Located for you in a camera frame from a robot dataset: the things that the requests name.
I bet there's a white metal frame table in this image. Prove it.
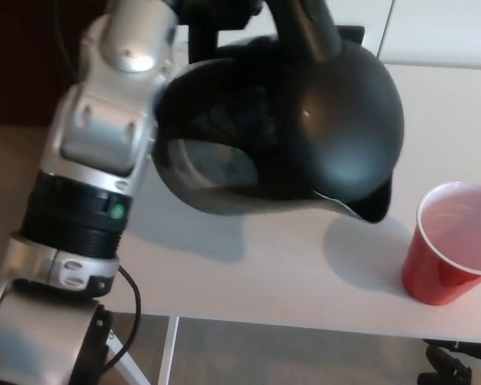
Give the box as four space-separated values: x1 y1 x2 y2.
103 59 481 385

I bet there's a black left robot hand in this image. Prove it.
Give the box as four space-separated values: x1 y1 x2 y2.
166 0 289 65

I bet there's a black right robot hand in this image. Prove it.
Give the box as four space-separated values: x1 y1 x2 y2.
418 338 481 385

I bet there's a black electric kettle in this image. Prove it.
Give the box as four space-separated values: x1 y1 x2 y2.
152 0 406 225

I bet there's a red plastic cup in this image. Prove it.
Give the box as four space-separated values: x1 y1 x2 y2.
401 181 481 307

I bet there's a white cabinet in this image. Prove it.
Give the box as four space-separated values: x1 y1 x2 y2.
176 0 481 68

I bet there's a black rectangular cabinet handle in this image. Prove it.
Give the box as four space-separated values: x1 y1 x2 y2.
335 25 366 46

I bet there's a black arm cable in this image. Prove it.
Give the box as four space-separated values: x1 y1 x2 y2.
103 265 143 372

